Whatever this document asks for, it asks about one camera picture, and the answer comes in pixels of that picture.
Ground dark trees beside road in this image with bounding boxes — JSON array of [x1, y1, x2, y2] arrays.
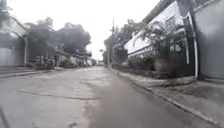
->
[[101, 18, 138, 68]]

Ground low bushes in planter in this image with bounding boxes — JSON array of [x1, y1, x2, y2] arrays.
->
[[125, 55, 157, 72]]

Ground white building with dark gate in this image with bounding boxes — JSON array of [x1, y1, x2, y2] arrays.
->
[[123, 0, 198, 80]]

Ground row of low buildings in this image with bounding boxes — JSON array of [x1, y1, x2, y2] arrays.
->
[[49, 46, 98, 69]]

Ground group of dark trees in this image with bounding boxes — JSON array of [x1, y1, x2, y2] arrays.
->
[[24, 16, 93, 68]]

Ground palm plant in pot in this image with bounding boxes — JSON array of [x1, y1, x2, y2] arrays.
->
[[133, 21, 175, 73]]

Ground grey concrete road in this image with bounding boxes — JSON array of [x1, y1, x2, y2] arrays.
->
[[0, 65, 218, 128]]

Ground parked vehicle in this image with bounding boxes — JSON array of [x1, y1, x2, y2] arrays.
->
[[32, 55, 56, 71]]

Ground grey concrete sidewalk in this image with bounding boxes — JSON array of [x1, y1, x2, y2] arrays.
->
[[107, 67, 224, 128]]

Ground grey concrete kerb strip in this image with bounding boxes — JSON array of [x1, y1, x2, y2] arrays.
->
[[0, 66, 66, 80]]

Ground grey metal gate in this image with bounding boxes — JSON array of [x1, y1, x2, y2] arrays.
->
[[191, 0, 224, 83]]

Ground grey building with gate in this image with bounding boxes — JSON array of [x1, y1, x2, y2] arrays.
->
[[0, 13, 30, 70]]

